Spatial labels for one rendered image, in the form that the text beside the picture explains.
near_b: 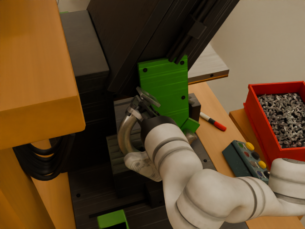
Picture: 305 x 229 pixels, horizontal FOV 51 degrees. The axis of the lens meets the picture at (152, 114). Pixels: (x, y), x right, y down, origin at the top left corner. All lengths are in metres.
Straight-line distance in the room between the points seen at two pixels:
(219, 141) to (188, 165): 0.55
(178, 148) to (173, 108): 0.27
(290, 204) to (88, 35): 0.62
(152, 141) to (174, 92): 0.23
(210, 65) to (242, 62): 2.01
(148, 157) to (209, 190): 0.18
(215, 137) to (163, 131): 0.52
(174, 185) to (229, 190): 0.10
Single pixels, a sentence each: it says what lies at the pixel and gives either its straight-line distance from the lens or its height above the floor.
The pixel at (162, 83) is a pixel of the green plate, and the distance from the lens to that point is 0.74.
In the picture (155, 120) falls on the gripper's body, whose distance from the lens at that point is 0.59.
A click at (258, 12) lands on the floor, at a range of 3.76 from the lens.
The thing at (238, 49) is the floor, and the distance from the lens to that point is 3.11.
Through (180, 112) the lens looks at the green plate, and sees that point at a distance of 0.79.
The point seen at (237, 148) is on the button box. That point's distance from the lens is 0.98.
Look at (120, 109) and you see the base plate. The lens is 1.13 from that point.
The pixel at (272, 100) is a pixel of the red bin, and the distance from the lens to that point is 1.27.
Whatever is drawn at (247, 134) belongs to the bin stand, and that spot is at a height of 0.80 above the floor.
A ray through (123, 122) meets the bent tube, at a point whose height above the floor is 1.17.
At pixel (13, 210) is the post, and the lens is 0.51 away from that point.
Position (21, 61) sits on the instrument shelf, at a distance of 0.28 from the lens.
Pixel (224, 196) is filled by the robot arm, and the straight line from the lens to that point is 0.44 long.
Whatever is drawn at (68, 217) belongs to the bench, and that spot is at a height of 0.88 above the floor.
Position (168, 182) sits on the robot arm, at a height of 1.27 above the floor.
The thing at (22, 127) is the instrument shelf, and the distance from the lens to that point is 0.25.
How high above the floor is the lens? 1.69
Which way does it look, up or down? 46 degrees down
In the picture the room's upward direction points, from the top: straight up
